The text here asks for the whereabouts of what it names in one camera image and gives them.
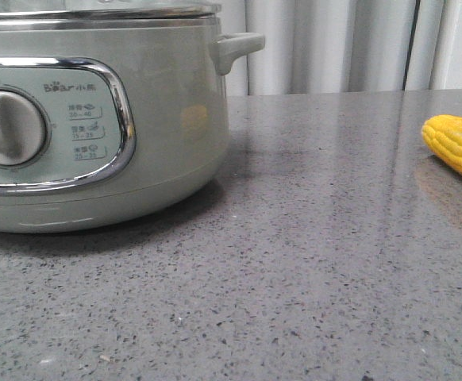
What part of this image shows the light green electric cooking pot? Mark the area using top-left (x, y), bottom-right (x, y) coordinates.
top-left (0, 14), bottom-right (264, 233)

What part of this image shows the black cable behind curtain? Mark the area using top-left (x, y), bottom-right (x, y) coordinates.
top-left (402, 0), bottom-right (422, 91)

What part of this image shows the yellow corn cob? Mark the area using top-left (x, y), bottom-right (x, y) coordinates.
top-left (421, 114), bottom-right (462, 175)

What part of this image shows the white pleated curtain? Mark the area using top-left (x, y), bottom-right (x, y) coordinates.
top-left (220, 1), bottom-right (462, 95)

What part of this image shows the glass pot lid steel rim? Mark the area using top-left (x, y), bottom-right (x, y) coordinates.
top-left (0, 1), bottom-right (221, 21)

